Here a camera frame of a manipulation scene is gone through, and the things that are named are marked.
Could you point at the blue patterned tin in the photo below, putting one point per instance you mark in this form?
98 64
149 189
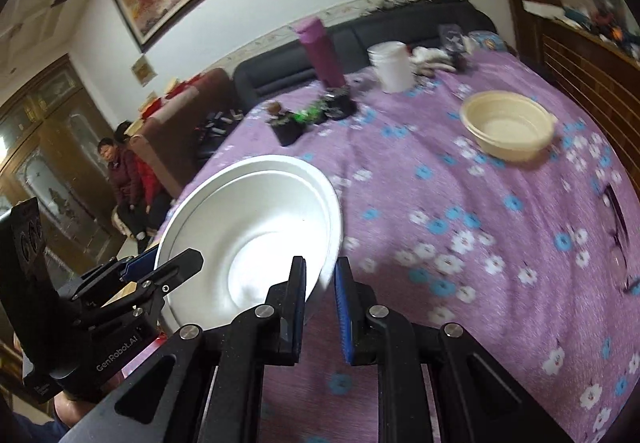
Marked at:
487 40

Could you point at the small wall picture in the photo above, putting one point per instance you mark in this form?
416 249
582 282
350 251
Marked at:
142 69

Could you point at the grey star box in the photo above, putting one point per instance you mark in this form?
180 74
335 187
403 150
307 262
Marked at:
452 40

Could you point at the brown armchair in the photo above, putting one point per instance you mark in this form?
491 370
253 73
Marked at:
185 133

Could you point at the purple floral tablecloth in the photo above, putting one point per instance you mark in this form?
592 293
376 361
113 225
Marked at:
450 273

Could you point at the wooden wardrobe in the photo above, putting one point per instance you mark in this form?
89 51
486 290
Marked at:
60 163

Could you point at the red fabric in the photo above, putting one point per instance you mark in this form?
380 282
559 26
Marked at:
172 95

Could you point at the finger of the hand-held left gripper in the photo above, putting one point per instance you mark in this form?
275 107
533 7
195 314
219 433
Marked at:
175 268
142 264

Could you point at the assorted small clutter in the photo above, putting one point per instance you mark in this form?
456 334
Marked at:
605 20

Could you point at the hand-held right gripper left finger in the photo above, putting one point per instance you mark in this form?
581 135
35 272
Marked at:
300 295

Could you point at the large white bowl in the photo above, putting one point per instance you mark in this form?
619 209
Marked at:
260 223

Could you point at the pile of dark small gadgets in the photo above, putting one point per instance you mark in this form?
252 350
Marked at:
220 120

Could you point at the black sofa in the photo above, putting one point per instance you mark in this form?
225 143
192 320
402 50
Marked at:
400 23

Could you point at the white cloth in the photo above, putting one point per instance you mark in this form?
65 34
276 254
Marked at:
430 58

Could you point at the green packet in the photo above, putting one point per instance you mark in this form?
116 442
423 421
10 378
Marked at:
309 114

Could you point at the white plastic jar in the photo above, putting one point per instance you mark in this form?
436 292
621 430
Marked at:
392 68

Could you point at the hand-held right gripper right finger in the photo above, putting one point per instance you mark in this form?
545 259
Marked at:
344 310

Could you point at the person's left hand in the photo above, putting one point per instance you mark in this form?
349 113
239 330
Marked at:
75 409

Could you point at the purple bottle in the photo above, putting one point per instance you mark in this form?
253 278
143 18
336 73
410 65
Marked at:
322 53

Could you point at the dark block with wooden knob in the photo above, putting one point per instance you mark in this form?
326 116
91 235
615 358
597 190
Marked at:
287 130

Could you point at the person's left forearm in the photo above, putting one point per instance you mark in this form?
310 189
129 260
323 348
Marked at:
25 430

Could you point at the small beige bowl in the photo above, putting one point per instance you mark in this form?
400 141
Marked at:
505 123

